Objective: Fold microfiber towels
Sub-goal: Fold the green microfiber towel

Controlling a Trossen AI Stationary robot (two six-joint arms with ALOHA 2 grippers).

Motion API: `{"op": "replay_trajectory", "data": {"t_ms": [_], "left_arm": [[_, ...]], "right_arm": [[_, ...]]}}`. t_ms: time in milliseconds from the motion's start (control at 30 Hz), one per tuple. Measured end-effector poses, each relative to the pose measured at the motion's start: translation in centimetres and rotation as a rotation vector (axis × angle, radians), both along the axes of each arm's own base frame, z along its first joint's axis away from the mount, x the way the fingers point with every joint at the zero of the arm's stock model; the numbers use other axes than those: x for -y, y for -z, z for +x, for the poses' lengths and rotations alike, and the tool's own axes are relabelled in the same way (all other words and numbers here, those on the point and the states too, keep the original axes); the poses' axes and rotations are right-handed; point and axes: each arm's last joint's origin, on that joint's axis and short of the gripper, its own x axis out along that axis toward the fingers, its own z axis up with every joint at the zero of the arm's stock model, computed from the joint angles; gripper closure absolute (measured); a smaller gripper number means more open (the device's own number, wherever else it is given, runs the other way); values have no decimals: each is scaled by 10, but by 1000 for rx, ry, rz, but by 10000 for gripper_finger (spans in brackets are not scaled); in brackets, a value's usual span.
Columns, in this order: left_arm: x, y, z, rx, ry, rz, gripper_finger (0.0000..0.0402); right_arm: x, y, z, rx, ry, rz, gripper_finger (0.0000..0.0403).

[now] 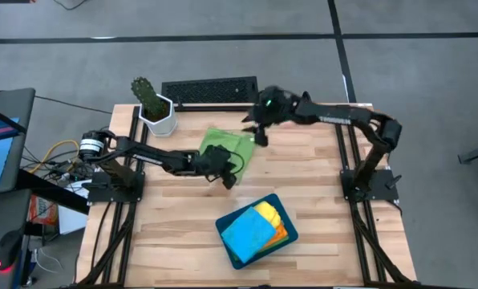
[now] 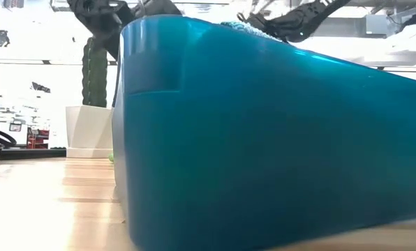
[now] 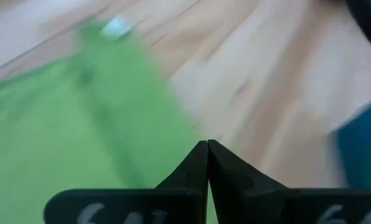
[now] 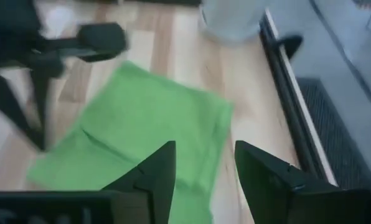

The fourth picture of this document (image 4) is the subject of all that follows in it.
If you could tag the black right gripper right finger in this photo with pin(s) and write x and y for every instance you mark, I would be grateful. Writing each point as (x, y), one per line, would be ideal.
(282, 202)

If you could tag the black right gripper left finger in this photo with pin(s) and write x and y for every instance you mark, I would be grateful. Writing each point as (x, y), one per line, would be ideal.
(126, 208)

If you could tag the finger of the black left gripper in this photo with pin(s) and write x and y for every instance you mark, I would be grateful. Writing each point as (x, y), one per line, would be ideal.
(8, 99)
(44, 109)

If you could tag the green microfiber towel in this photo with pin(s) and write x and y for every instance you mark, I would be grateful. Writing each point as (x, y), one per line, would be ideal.
(142, 118)

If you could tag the black keyboard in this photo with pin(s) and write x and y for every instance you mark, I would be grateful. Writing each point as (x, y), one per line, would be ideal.
(335, 130)

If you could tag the white hexagonal plant pot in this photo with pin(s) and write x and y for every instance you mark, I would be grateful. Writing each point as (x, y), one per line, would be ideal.
(232, 18)

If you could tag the black aluminium table frame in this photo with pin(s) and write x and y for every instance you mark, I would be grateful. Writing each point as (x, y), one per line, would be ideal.
(285, 93)

